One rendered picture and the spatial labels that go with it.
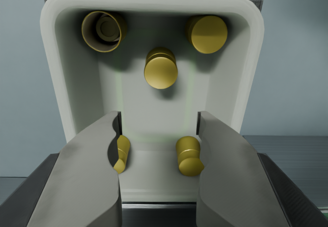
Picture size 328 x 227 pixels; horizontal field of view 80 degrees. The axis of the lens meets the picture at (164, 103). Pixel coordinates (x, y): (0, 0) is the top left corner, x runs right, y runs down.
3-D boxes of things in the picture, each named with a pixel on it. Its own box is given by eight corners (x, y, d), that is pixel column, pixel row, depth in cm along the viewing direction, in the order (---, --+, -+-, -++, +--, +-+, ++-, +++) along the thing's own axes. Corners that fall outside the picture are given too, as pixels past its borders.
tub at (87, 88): (99, 153, 31) (79, 202, 24) (75, -8, 21) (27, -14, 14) (207, 154, 32) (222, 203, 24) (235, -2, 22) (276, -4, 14)
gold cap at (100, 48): (101, 1, 16) (112, 1, 20) (72, 27, 17) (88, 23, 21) (129, 37, 18) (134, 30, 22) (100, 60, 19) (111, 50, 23)
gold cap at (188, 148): (184, 158, 30) (188, 181, 26) (170, 144, 29) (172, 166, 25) (204, 146, 29) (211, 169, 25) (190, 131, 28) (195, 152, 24)
